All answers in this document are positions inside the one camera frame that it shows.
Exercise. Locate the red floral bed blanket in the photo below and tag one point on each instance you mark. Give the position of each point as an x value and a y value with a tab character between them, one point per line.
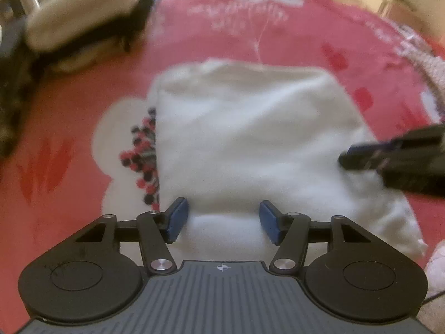
67	160

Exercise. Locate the checkered pink white cloth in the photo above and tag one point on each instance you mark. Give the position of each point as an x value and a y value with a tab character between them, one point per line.
429	65

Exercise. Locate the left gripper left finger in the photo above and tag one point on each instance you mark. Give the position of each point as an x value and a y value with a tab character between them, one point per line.
102	268

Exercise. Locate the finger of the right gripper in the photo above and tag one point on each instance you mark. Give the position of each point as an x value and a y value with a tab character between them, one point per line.
415	161
366	157

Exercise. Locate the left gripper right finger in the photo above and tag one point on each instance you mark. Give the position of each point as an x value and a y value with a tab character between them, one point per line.
345	270

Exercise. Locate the beige folded clothes stack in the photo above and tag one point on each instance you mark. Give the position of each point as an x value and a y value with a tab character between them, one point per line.
67	35

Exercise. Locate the white garment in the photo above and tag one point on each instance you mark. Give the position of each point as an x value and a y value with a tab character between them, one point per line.
229	135

